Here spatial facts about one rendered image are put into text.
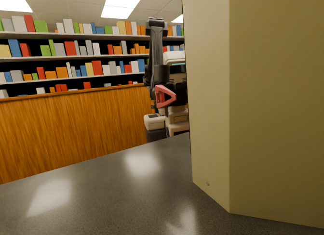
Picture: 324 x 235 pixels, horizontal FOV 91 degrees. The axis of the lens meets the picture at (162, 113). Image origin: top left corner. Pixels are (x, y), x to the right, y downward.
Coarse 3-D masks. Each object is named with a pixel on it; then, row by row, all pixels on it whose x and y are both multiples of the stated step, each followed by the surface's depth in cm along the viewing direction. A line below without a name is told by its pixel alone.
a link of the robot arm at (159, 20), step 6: (150, 18) 79; (156, 18) 84; (162, 18) 83; (150, 24) 77; (156, 24) 77; (162, 24) 77; (150, 42) 92; (150, 48) 95; (150, 54) 99; (150, 60) 103; (150, 66) 107
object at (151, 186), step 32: (96, 160) 55; (128, 160) 53; (160, 160) 51; (0, 192) 43; (32, 192) 41; (64, 192) 40; (96, 192) 39; (128, 192) 38; (160, 192) 37; (192, 192) 36; (0, 224) 32; (32, 224) 32; (64, 224) 31; (96, 224) 30; (128, 224) 30; (160, 224) 29; (192, 224) 28; (224, 224) 28; (256, 224) 27; (288, 224) 27
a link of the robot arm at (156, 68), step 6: (156, 66) 55; (162, 66) 54; (168, 66) 55; (156, 72) 55; (162, 72) 54; (168, 72) 56; (156, 78) 55; (162, 78) 55; (168, 78) 56; (150, 90) 61; (150, 96) 61
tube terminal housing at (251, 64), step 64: (192, 0) 28; (256, 0) 21; (320, 0) 19; (192, 64) 31; (256, 64) 23; (320, 64) 21; (192, 128) 35; (256, 128) 25; (320, 128) 22; (256, 192) 27; (320, 192) 24
